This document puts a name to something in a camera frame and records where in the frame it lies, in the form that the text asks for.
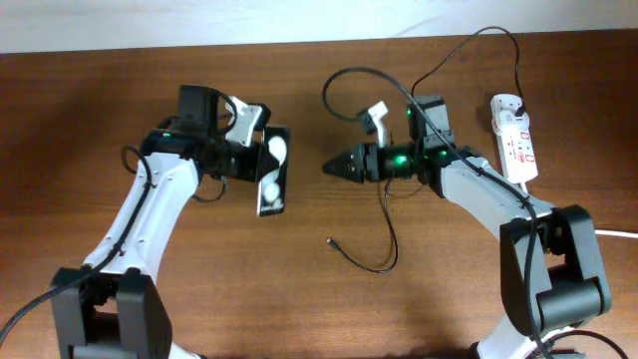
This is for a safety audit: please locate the white charger adapter plug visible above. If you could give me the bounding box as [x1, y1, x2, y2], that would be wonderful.
[490, 94, 524, 125]

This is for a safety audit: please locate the black charger cable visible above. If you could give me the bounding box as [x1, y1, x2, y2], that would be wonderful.
[326, 26, 526, 274]

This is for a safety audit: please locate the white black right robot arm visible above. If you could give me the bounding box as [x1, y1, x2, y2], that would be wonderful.
[323, 94, 612, 358]

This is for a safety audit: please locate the black Galaxy flip phone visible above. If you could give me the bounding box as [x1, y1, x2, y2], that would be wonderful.
[256, 126, 290, 216]

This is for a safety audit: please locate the white power strip cord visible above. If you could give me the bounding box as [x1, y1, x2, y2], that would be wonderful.
[517, 179, 638, 240]

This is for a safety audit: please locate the white power strip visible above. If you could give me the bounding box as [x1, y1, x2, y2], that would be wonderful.
[492, 113, 538, 183]

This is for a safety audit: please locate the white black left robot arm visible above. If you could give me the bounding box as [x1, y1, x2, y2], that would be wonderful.
[52, 85, 289, 358]

